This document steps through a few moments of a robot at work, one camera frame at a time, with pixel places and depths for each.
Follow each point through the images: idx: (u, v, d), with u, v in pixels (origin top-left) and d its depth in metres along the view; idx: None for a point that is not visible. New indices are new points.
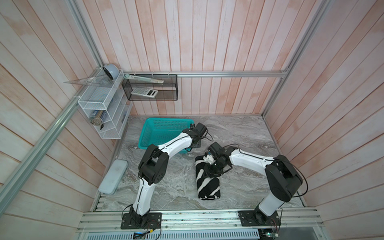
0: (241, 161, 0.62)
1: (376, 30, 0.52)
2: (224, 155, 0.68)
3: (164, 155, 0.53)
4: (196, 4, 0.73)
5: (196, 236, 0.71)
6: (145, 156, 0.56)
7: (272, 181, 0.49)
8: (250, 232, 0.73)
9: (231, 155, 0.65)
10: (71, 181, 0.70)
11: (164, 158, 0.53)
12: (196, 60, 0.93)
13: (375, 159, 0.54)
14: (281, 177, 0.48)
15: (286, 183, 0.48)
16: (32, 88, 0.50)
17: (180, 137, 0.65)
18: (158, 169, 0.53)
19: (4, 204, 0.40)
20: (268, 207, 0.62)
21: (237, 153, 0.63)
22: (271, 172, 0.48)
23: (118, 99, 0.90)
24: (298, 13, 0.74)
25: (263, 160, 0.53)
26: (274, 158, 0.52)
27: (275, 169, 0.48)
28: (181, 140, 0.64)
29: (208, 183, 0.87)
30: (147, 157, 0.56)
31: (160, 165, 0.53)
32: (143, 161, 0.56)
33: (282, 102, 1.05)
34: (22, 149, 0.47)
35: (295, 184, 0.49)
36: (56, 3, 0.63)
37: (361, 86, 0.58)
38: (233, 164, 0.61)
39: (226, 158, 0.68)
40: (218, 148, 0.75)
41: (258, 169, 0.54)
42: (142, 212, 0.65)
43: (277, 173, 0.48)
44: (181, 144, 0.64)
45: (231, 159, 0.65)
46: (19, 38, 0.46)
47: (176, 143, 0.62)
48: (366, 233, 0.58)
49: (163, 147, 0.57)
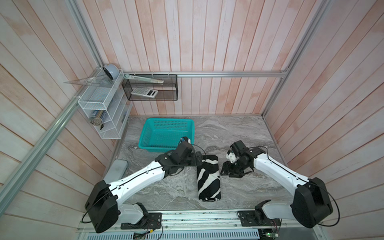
0: (265, 168, 0.56)
1: (376, 30, 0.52)
2: (247, 155, 0.63)
3: (109, 202, 0.40)
4: (196, 4, 0.73)
5: (196, 237, 0.71)
6: (91, 196, 0.44)
7: (299, 203, 0.44)
8: (250, 232, 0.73)
9: (256, 159, 0.59)
10: (71, 181, 0.70)
11: (106, 207, 0.39)
12: (196, 60, 0.93)
13: (375, 158, 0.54)
14: (312, 203, 0.43)
15: (315, 210, 0.44)
16: (32, 88, 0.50)
17: (146, 171, 0.51)
18: (101, 220, 0.41)
19: (4, 204, 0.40)
20: (272, 211, 0.61)
21: (264, 158, 0.58)
22: (303, 195, 0.42)
23: (118, 99, 0.90)
24: (298, 13, 0.74)
25: (294, 178, 0.47)
26: (308, 180, 0.46)
27: (308, 192, 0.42)
28: (148, 175, 0.50)
29: (209, 185, 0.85)
30: (93, 198, 0.43)
31: (101, 215, 0.40)
32: (88, 202, 0.44)
33: (282, 102, 1.05)
34: (22, 149, 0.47)
35: (323, 212, 0.44)
36: (56, 3, 0.63)
37: (361, 86, 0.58)
38: (257, 167, 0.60)
39: (248, 159, 0.63)
40: (242, 147, 0.70)
41: (286, 185, 0.49)
42: (136, 222, 0.65)
43: (309, 197, 0.43)
44: (145, 181, 0.50)
45: (256, 163, 0.60)
46: (19, 38, 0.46)
47: (139, 180, 0.48)
48: (367, 233, 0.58)
49: (115, 187, 0.44)
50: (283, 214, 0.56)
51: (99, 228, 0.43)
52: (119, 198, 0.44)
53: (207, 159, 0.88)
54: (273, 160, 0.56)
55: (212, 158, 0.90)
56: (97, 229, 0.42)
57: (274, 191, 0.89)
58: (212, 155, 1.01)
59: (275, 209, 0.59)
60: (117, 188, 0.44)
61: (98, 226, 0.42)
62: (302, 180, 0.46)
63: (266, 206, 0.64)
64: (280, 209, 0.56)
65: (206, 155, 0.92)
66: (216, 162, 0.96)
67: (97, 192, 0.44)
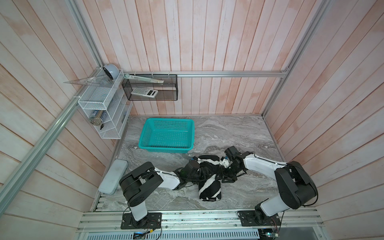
0: (253, 165, 0.62)
1: (376, 30, 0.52)
2: (238, 159, 0.70)
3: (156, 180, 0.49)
4: (196, 4, 0.73)
5: (196, 237, 0.71)
6: (136, 171, 0.51)
7: (282, 185, 0.48)
8: (250, 232, 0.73)
9: (244, 159, 0.66)
10: (71, 181, 0.70)
11: (154, 182, 0.48)
12: (196, 60, 0.93)
13: (375, 159, 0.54)
14: (291, 182, 0.47)
15: (296, 189, 0.47)
16: (32, 88, 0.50)
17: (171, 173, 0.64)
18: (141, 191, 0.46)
19: (4, 204, 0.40)
20: (269, 207, 0.62)
21: (251, 156, 0.64)
22: (279, 173, 0.48)
23: (118, 99, 0.90)
24: (298, 13, 0.74)
25: (274, 164, 0.53)
26: (286, 163, 0.52)
27: (285, 173, 0.48)
28: (171, 177, 0.61)
29: (210, 185, 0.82)
30: (138, 172, 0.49)
31: (144, 186, 0.47)
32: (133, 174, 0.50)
33: (281, 102, 1.05)
34: (21, 149, 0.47)
35: (307, 193, 0.47)
36: (56, 3, 0.63)
37: (361, 86, 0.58)
38: (247, 167, 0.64)
39: (240, 162, 0.70)
40: (234, 151, 0.77)
41: (270, 172, 0.54)
42: (138, 218, 0.64)
43: (287, 178, 0.47)
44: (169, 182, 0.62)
45: (245, 162, 0.66)
46: (19, 38, 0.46)
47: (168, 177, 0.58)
48: (366, 233, 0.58)
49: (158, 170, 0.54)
50: (279, 207, 0.57)
51: (133, 199, 0.46)
52: None
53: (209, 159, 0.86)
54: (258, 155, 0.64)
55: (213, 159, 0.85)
56: (131, 199, 0.46)
57: (274, 191, 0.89)
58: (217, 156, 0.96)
59: (271, 203, 0.60)
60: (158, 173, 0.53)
61: (134, 197, 0.46)
62: (281, 164, 0.51)
63: (264, 203, 0.65)
64: (276, 201, 0.57)
65: (207, 155, 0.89)
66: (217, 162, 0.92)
67: (144, 169, 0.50)
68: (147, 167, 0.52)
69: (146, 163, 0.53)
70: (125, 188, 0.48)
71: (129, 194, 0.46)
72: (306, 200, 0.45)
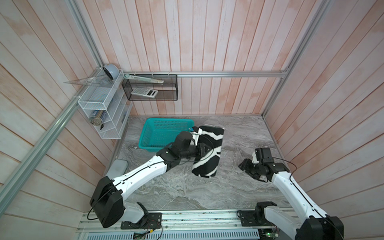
0: (282, 187, 0.54)
1: (376, 30, 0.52)
2: (268, 167, 0.61)
3: (115, 196, 0.41)
4: (196, 4, 0.73)
5: (195, 237, 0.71)
6: (96, 193, 0.44)
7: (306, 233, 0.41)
8: (250, 232, 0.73)
9: (275, 174, 0.57)
10: (71, 181, 0.70)
11: (112, 200, 0.40)
12: (196, 60, 0.93)
13: (375, 159, 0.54)
14: (319, 238, 0.42)
15: None
16: (32, 88, 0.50)
17: (148, 166, 0.51)
18: (106, 215, 0.41)
19: (4, 204, 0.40)
20: (273, 218, 0.61)
21: (285, 177, 0.54)
22: (309, 224, 0.40)
23: (118, 99, 0.90)
24: (298, 13, 0.74)
25: (310, 207, 0.44)
26: (325, 215, 0.42)
27: (317, 224, 0.40)
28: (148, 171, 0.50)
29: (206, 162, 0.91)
30: (98, 194, 0.46)
31: (106, 209, 0.41)
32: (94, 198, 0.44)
33: (282, 102, 1.05)
34: (22, 149, 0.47)
35: None
36: (56, 3, 0.63)
37: (361, 86, 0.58)
38: (274, 183, 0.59)
39: (268, 171, 0.60)
40: (267, 156, 0.66)
41: (298, 209, 0.46)
42: (135, 221, 0.64)
43: (318, 232, 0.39)
44: (150, 174, 0.52)
45: (274, 177, 0.57)
46: (19, 38, 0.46)
47: (142, 174, 0.49)
48: (367, 233, 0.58)
49: (119, 182, 0.44)
50: (282, 226, 0.55)
51: (104, 222, 0.42)
52: (124, 193, 0.44)
53: (212, 133, 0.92)
54: (294, 182, 0.53)
55: (217, 132, 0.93)
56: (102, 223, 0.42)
57: (274, 191, 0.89)
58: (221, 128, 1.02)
59: (276, 216, 0.59)
60: (121, 183, 0.44)
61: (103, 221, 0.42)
62: (319, 214, 0.42)
63: (270, 208, 0.63)
64: (281, 219, 0.56)
65: (211, 127, 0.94)
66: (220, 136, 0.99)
67: (101, 187, 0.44)
68: (105, 182, 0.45)
69: (102, 179, 0.44)
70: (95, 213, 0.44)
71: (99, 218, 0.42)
72: None
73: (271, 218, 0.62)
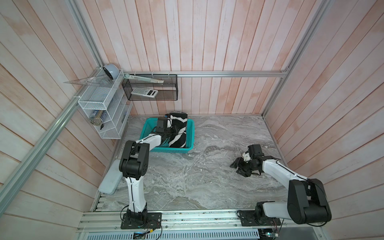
0: (271, 170, 0.60)
1: (376, 30, 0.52)
2: (258, 159, 0.68)
3: (146, 145, 0.57)
4: (196, 4, 0.73)
5: (195, 236, 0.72)
6: (124, 153, 0.56)
7: (292, 197, 0.46)
8: (250, 232, 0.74)
9: (264, 161, 0.64)
10: (71, 181, 0.70)
11: (146, 148, 0.57)
12: (196, 60, 0.93)
13: (375, 159, 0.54)
14: (303, 197, 0.45)
15: (306, 204, 0.44)
16: (31, 88, 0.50)
17: (151, 135, 0.70)
18: (142, 163, 0.55)
19: (4, 203, 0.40)
20: (271, 209, 0.62)
21: (272, 161, 0.62)
22: (292, 182, 0.46)
23: (118, 99, 0.90)
24: (298, 13, 0.74)
25: (293, 175, 0.50)
26: (307, 179, 0.48)
27: (299, 182, 0.46)
28: (152, 138, 0.68)
29: (179, 138, 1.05)
30: (127, 153, 0.56)
31: (143, 157, 0.55)
32: (124, 157, 0.56)
33: (281, 102, 1.05)
34: (21, 149, 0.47)
35: (317, 213, 0.43)
36: (56, 3, 0.63)
37: (361, 86, 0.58)
38: (265, 171, 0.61)
39: (259, 163, 0.68)
40: (258, 151, 0.74)
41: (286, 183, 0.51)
42: (141, 210, 0.66)
43: (301, 191, 0.45)
44: (155, 141, 0.72)
45: (264, 165, 0.64)
46: (19, 38, 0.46)
47: (149, 139, 0.65)
48: (367, 233, 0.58)
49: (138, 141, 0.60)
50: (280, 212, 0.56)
51: (141, 170, 0.56)
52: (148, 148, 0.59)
53: (180, 118, 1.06)
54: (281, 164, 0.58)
55: (183, 117, 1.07)
56: (139, 172, 0.55)
57: (274, 190, 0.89)
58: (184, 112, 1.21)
59: (274, 208, 0.60)
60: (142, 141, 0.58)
61: (141, 169, 0.55)
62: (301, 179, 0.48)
63: (267, 203, 0.64)
64: (279, 206, 0.56)
65: (179, 113, 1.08)
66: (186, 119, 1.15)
67: (129, 146, 0.57)
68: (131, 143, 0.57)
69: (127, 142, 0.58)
70: (126, 170, 0.56)
71: (134, 171, 0.55)
72: (314, 221, 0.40)
73: (271, 213, 0.62)
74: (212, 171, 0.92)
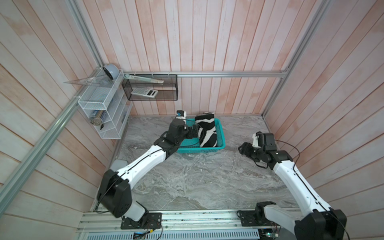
0: (285, 177, 0.52)
1: (376, 30, 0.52)
2: (270, 155, 0.57)
3: (121, 186, 0.42)
4: (196, 4, 0.73)
5: (196, 236, 0.71)
6: (102, 187, 0.45)
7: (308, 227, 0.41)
8: (250, 232, 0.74)
9: (277, 163, 0.54)
10: (71, 181, 0.70)
11: (122, 190, 0.42)
12: (196, 60, 0.93)
13: (375, 158, 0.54)
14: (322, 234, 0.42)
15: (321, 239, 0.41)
16: (32, 88, 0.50)
17: (149, 153, 0.54)
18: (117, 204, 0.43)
19: (4, 204, 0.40)
20: (273, 215, 0.60)
21: (289, 169, 0.51)
22: (315, 221, 0.39)
23: (118, 99, 0.90)
24: (298, 14, 0.74)
25: (314, 201, 0.43)
26: (329, 210, 0.42)
27: (321, 219, 0.39)
28: (145, 163, 0.51)
29: (209, 139, 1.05)
30: (104, 188, 0.44)
31: (118, 199, 0.42)
32: (101, 192, 0.45)
33: (281, 102, 1.05)
34: (22, 149, 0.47)
35: None
36: (56, 3, 0.63)
37: (361, 86, 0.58)
38: (277, 173, 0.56)
39: (271, 159, 0.57)
40: (270, 143, 0.62)
41: (300, 202, 0.45)
42: (137, 220, 0.65)
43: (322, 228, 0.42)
44: (151, 163, 0.54)
45: (277, 167, 0.55)
46: (19, 38, 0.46)
47: (142, 165, 0.50)
48: (367, 233, 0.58)
49: (124, 172, 0.46)
50: (282, 222, 0.55)
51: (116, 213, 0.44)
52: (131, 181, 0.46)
53: (205, 119, 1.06)
54: (298, 173, 0.50)
55: (209, 117, 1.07)
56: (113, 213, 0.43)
57: (274, 191, 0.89)
58: (211, 112, 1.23)
59: (276, 215, 0.58)
60: (126, 173, 0.46)
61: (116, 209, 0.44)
62: (322, 207, 0.41)
63: (269, 207, 0.63)
64: (281, 216, 0.55)
65: (204, 115, 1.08)
66: (213, 119, 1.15)
67: (107, 180, 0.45)
68: (110, 176, 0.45)
69: (105, 174, 0.44)
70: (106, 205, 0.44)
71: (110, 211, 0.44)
72: None
73: (271, 217, 0.62)
74: (212, 171, 0.92)
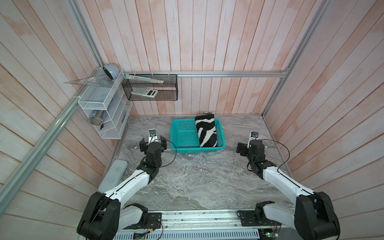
0: (273, 179, 0.58)
1: (376, 30, 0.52)
2: (258, 167, 0.65)
3: (112, 204, 0.42)
4: (196, 4, 0.73)
5: (195, 236, 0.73)
6: (86, 213, 0.42)
7: (301, 214, 0.43)
8: (250, 232, 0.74)
9: (264, 170, 0.61)
10: (71, 181, 0.70)
11: (113, 208, 0.42)
12: (196, 60, 0.93)
13: (375, 158, 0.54)
14: (312, 215, 0.42)
15: (316, 222, 0.42)
16: (32, 88, 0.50)
17: (133, 176, 0.56)
18: (107, 226, 0.41)
19: (4, 204, 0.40)
20: (273, 214, 0.61)
21: (274, 170, 0.59)
22: (302, 203, 0.43)
23: (118, 99, 0.90)
24: (298, 13, 0.74)
25: (298, 188, 0.48)
26: (313, 192, 0.46)
27: (308, 201, 0.43)
28: (132, 184, 0.52)
29: (209, 139, 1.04)
30: (89, 214, 0.42)
31: (108, 219, 0.41)
32: (85, 219, 0.42)
33: (281, 102, 1.05)
34: (22, 149, 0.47)
35: (327, 230, 0.42)
36: (56, 3, 0.63)
37: (361, 86, 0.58)
38: (266, 179, 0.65)
39: (258, 170, 0.65)
40: (260, 154, 0.68)
41: (290, 194, 0.49)
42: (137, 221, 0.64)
43: (310, 208, 0.43)
44: (136, 184, 0.55)
45: (264, 173, 0.62)
46: (19, 38, 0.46)
47: (129, 186, 0.51)
48: (368, 233, 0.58)
49: (112, 193, 0.46)
50: (283, 220, 0.55)
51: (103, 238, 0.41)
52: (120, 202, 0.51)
53: (205, 119, 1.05)
54: (283, 173, 0.57)
55: (209, 117, 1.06)
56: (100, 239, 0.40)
57: (274, 191, 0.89)
58: (211, 112, 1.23)
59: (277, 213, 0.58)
60: (114, 194, 0.46)
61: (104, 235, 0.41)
62: (307, 192, 0.46)
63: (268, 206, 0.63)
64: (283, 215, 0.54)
65: (204, 115, 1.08)
66: (213, 119, 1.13)
67: (94, 204, 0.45)
68: (97, 197, 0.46)
69: (90, 198, 0.43)
70: (87, 234, 0.41)
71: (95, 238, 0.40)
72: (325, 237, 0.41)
73: (271, 216, 0.62)
74: (212, 171, 0.92)
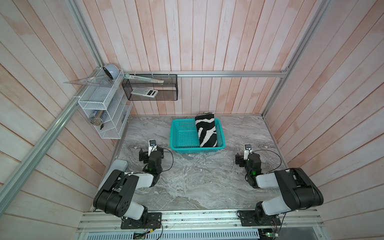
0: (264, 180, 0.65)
1: (376, 31, 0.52)
2: (253, 180, 0.72)
3: (132, 178, 0.49)
4: (196, 4, 0.73)
5: (196, 236, 0.71)
6: (107, 183, 0.48)
7: (282, 185, 0.50)
8: (250, 232, 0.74)
9: (257, 177, 0.69)
10: (71, 181, 0.70)
11: (133, 180, 0.49)
12: (196, 60, 0.93)
13: (375, 158, 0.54)
14: (289, 180, 0.49)
15: (293, 186, 0.49)
16: (31, 87, 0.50)
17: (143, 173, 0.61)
18: (125, 194, 0.46)
19: (4, 203, 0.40)
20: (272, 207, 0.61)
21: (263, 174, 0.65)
22: (279, 173, 0.51)
23: (118, 99, 0.90)
24: (298, 14, 0.74)
25: None
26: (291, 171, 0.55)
27: (283, 173, 0.51)
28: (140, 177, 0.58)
29: (209, 139, 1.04)
30: (109, 185, 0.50)
31: (127, 190, 0.46)
32: (105, 188, 0.47)
33: (281, 102, 1.05)
34: (22, 149, 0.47)
35: (307, 192, 0.46)
36: (56, 3, 0.63)
37: (361, 86, 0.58)
38: (260, 186, 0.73)
39: (253, 183, 0.72)
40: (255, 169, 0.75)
41: None
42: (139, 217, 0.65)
43: (285, 176, 0.50)
44: (142, 181, 0.60)
45: (257, 179, 0.69)
46: (19, 38, 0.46)
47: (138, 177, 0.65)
48: (367, 233, 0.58)
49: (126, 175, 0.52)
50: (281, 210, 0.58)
51: (119, 208, 0.44)
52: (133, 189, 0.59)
53: (205, 119, 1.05)
54: None
55: (209, 117, 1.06)
56: (116, 208, 0.43)
57: (274, 191, 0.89)
58: (211, 112, 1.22)
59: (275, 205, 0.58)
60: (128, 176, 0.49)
61: (119, 206, 0.44)
62: None
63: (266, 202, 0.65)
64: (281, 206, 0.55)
65: (203, 115, 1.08)
66: (213, 119, 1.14)
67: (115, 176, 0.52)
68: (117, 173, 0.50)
69: (113, 172, 0.50)
70: (104, 205, 0.44)
71: (112, 206, 0.44)
72: (308, 201, 0.46)
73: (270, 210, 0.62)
74: (212, 171, 0.92)
